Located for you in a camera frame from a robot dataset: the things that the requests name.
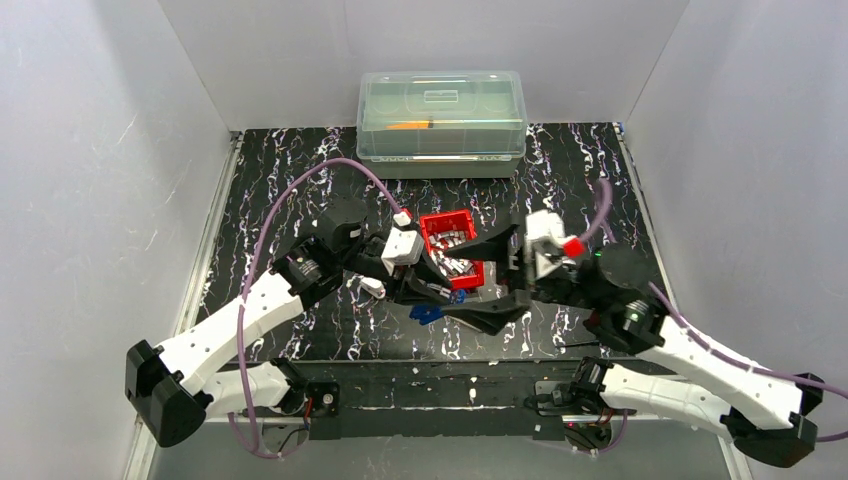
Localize blue stapler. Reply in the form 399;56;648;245
409;289;467;326

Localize red plastic bin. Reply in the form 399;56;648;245
419;209;486;293

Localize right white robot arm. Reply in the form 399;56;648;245
447;221;824;468

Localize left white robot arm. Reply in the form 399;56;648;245
125;197;451;447

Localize pile of staple strips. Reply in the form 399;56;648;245
427;228;478;276

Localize orange tool inside box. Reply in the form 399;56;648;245
386;120;434;130

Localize clear plastic storage box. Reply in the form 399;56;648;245
356;71;528;179

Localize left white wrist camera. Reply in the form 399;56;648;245
380;209;424;274

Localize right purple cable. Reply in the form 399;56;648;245
569;177;848;458

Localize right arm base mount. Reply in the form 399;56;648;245
523;357;636;418

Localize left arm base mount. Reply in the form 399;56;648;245
269;381;341;419

